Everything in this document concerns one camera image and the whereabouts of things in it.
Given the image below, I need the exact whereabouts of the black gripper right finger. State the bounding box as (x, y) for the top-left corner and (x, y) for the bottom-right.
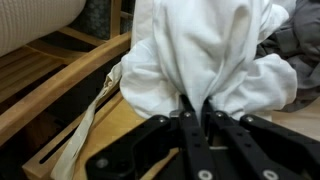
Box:
(201, 100), (320, 180)

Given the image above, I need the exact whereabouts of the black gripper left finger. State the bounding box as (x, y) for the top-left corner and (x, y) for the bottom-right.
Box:
(85, 95), (215, 180)

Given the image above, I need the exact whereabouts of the white shirt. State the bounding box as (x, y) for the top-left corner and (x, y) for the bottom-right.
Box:
(120, 0), (297, 118)

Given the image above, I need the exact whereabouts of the grey sock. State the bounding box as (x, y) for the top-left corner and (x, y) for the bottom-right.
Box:
(256, 0), (320, 112)

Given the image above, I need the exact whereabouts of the wooden chair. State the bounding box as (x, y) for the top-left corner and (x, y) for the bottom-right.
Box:
(0, 0), (131, 145)

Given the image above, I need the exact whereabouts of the beige fabric strap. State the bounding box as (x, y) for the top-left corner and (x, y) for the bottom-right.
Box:
(49, 61), (123, 180)

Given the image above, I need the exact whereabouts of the white rope laundry hamper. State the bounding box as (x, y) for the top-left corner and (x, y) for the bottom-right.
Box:
(0, 0), (86, 56)

